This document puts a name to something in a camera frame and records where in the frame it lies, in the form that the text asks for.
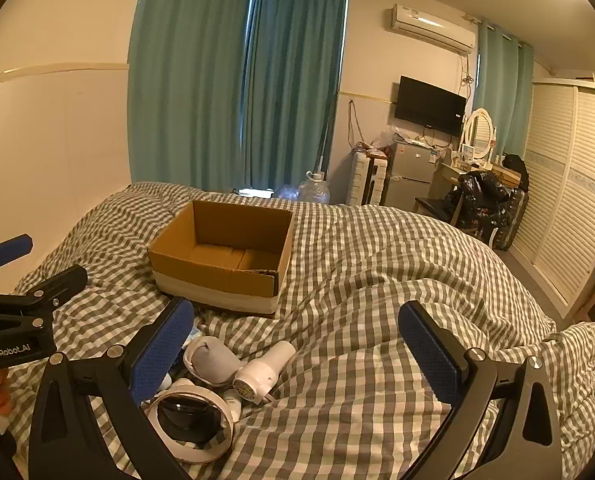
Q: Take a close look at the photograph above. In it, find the dark chair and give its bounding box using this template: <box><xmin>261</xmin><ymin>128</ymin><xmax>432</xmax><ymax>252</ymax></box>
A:
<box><xmin>413</xmin><ymin>195</ymin><xmax>461</xmax><ymax>223</ymax></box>

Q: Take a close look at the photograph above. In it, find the dressing table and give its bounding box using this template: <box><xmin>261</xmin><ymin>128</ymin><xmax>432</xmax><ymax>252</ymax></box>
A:
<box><xmin>437</xmin><ymin>157</ymin><xmax>523</xmax><ymax>196</ymax></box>

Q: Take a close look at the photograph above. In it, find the white louvered wardrobe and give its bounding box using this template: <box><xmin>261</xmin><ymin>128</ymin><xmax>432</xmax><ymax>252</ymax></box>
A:
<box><xmin>510</xmin><ymin>80</ymin><xmax>595</xmax><ymax>318</ymax></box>

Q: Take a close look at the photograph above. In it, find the white hair dryer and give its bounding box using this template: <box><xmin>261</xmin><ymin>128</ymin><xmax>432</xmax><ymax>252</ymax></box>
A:
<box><xmin>232</xmin><ymin>341</ymin><xmax>297</xmax><ymax>403</ymax></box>

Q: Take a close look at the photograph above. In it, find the white suitcase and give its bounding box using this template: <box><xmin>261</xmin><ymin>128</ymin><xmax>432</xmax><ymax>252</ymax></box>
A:
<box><xmin>350</xmin><ymin>152</ymin><xmax>389</xmax><ymax>206</ymax></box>

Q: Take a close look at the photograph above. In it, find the narrow teal curtain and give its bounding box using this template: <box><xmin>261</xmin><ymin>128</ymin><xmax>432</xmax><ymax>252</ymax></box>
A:
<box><xmin>475</xmin><ymin>20</ymin><xmax>535</xmax><ymax>159</ymax></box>

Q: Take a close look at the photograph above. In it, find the small white bottle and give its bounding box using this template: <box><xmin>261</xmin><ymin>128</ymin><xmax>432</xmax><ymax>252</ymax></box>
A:
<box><xmin>222</xmin><ymin>390</ymin><xmax>250</xmax><ymax>418</ymax></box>

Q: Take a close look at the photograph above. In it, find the grey checkered blanket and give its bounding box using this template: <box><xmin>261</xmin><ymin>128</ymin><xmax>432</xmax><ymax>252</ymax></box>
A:
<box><xmin>7</xmin><ymin>181</ymin><xmax>595</xmax><ymax>480</ymax></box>

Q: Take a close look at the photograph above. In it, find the teal window curtain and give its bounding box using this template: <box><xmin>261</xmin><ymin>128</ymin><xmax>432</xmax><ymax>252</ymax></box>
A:
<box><xmin>240</xmin><ymin>0</ymin><xmax>349</xmax><ymax>189</ymax></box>

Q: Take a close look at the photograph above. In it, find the grey checkered pillow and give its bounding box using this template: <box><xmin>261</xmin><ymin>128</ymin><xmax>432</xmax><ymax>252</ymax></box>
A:
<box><xmin>542</xmin><ymin>320</ymin><xmax>595</xmax><ymax>480</ymax></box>

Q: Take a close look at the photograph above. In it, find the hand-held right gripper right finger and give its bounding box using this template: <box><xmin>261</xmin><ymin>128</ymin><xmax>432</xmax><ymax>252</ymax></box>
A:
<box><xmin>397</xmin><ymin>300</ymin><xmax>563</xmax><ymax>480</ymax></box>

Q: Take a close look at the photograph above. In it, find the grey and white round device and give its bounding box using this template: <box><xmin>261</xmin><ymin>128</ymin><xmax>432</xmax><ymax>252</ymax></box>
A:
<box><xmin>183</xmin><ymin>337</ymin><xmax>239</xmax><ymax>386</ymax></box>

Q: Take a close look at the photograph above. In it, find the wide teal curtain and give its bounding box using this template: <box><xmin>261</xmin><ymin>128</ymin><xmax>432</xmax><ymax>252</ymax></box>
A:
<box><xmin>127</xmin><ymin>0</ymin><xmax>254</xmax><ymax>193</ymax></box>

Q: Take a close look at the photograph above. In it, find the clear water jug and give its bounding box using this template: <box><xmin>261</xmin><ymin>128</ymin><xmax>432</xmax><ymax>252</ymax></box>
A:
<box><xmin>297</xmin><ymin>170</ymin><xmax>331</xmax><ymax>204</ymax></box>

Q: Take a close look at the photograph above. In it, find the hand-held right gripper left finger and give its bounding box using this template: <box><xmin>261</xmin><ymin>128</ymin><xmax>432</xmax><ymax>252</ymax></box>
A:
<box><xmin>27</xmin><ymin>296</ymin><xmax>196</xmax><ymax>480</ymax></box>

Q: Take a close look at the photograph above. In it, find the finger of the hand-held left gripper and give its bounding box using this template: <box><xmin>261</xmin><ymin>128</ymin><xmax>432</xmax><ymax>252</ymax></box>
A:
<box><xmin>12</xmin><ymin>265</ymin><xmax>89</xmax><ymax>321</ymax></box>
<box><xmin>0</xmin><ymin>233</ymin><xmax>34</xmax><ymax>293</ymax></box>

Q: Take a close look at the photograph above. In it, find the black wall television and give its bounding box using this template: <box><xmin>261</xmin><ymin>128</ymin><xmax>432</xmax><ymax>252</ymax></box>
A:
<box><xmin>395</xmin><ymin>75</ymin><xmax>467</xmax><ymax>137</ymax></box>

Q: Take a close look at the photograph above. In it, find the dark suitcase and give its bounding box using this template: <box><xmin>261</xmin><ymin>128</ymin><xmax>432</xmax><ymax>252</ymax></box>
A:
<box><xmin>497</xmin><ymin>190</ymin><xmax>529</xmax><ymax>252</ymax></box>

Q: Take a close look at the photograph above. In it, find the brown cardboard box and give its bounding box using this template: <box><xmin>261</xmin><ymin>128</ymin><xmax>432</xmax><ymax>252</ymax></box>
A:
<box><xmin>148</xmin><ymin>200</ymin><xmax>294</xmax><ymax>317</ymax></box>

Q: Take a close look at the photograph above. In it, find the white air conditioner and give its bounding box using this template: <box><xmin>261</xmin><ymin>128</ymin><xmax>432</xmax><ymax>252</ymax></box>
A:
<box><xmin>390</xmin><ymin>3</ymin><xmax>477</xmax><ymax>55</ymax></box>

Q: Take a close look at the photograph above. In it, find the crumpled plastic bag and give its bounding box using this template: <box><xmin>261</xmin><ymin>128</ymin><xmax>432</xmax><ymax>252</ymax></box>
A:
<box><xmin>372</xmin><ymin>129</ymin><xmax>403</xmax><ymax>153</ymax></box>

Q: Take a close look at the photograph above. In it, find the white oval mirror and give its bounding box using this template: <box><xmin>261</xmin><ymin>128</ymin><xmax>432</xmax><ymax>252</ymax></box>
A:
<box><xmin>461</xmin><ymin>108</ymin><xmax>494</xmax><ymax>162</ymax></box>

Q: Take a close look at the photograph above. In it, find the silver fridge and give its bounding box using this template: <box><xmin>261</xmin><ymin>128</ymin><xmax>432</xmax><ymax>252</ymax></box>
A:
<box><xmin>385</xmin><ymin>140</ymin><xmax>441</xmax><ymax>207</ymax></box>

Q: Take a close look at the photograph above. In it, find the black bag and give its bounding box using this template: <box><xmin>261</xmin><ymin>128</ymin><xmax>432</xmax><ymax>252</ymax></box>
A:
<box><xmin>502</xmin><ymin>154</ymin><xmax>529</xmax><ymax>191</ymax></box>

